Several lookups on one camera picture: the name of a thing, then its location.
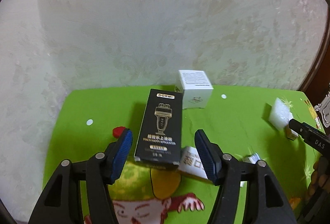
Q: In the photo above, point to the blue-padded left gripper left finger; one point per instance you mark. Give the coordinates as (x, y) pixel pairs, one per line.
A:
(120, 153)

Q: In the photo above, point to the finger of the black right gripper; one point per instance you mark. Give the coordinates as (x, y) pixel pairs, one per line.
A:
(311, 136)

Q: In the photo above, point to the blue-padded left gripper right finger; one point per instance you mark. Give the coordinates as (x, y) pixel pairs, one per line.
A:
(209, 156)

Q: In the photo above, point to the white dental box gold logo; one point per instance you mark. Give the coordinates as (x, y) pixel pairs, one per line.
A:
(191, 165)

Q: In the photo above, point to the black shaver box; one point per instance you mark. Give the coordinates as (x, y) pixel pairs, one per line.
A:
(159, 141)

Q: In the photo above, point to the small white cube box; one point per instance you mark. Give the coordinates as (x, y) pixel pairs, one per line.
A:
(195, 87)

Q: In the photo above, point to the person's right hand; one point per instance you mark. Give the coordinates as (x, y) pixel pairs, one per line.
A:
(319, 177)

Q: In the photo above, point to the small white orange box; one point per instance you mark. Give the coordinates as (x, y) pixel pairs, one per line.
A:
(290, 134)

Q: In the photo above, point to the small blue white porcelain box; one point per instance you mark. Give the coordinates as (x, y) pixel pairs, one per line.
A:
(252, 159)

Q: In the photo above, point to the white foam block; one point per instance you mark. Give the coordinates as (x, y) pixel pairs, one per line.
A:
(280, 114)

